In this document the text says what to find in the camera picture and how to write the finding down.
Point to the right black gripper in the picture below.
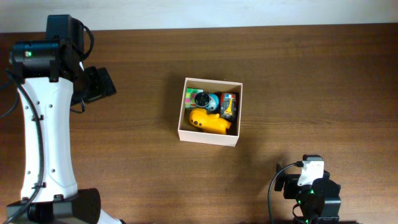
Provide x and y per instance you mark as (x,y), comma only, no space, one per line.
(291,183)

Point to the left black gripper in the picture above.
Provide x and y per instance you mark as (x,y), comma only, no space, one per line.
(102,83)

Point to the red grey toy car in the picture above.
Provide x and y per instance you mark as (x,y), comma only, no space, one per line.
(228,106)

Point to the colourful puzzle cube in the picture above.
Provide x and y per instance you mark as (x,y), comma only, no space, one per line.
(190,95)

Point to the blue toy ball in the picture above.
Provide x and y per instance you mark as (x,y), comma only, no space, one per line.
(214,103)

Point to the yellow toy dog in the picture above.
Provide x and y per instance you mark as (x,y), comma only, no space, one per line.
(209,123)

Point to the white cardboard box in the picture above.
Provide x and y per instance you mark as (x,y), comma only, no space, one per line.
(187,132)

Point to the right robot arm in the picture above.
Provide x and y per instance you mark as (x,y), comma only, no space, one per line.
(319,202)

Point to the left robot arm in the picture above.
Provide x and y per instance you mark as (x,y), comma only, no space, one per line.
(51,80)

